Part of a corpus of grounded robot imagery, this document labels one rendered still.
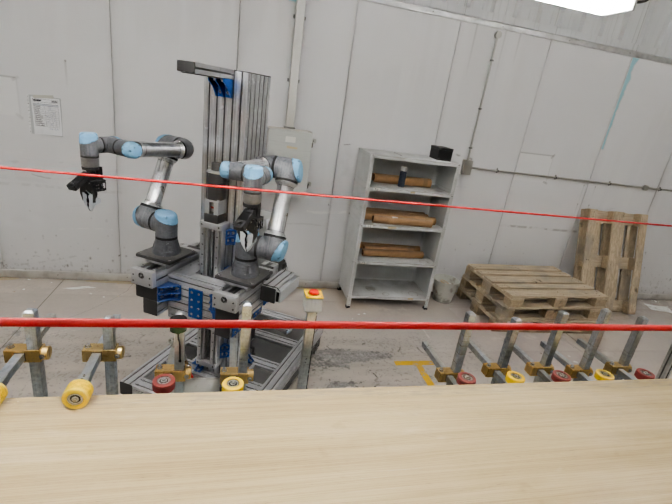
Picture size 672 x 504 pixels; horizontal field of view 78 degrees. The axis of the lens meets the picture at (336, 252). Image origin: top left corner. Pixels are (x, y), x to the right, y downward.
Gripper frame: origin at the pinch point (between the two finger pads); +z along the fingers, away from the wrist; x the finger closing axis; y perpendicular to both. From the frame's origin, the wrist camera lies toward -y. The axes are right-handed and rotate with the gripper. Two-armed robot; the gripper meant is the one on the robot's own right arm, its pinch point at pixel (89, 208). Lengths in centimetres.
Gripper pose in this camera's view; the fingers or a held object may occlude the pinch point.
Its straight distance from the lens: 232.2
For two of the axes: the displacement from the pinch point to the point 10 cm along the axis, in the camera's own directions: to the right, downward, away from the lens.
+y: 3.1, -2.9, 9.1
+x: -9.4, -2.3, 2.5
